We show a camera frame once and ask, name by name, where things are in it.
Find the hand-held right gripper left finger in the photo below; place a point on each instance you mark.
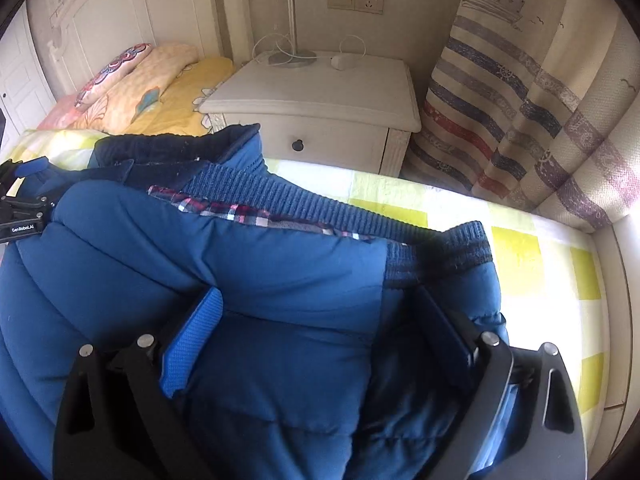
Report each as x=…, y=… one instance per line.
x=192, y=345

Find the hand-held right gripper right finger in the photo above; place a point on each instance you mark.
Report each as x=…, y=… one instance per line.
x=440, y=332

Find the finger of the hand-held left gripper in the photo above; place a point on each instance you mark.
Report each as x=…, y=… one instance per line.
x=30, y=166

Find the blue quilted jacket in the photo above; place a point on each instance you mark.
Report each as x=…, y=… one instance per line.
x=250, y=270

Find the pink floral cloth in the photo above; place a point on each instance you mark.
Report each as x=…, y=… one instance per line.
x=55, y=112

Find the white wardrobe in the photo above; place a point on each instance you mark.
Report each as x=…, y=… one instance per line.
x=20, y=75

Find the yellow checkered bed sheet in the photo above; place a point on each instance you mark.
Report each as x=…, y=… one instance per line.
x=540, y=285

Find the colourful patterned pillow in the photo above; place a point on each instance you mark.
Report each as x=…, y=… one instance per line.
x=112, y=72

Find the peach pillow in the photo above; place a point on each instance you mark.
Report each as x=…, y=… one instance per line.
x=150, y=80

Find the yellow pillow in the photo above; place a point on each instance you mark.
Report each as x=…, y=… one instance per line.
x=195, y=95

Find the white bed headboard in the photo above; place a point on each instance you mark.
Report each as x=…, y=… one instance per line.
x=125, y=5

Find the dark drawer knob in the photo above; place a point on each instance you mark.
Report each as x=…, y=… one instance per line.
x=297, y=145

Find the striped printed curtain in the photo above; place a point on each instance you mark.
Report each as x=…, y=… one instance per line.
x=525, y=90

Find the white nightstand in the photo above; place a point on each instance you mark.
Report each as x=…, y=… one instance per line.
x=320, y=95

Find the white desk lamp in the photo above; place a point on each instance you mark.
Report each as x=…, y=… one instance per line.
x=290, y=10

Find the beige wall socket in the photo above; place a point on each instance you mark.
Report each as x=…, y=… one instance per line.
x=370, y=0

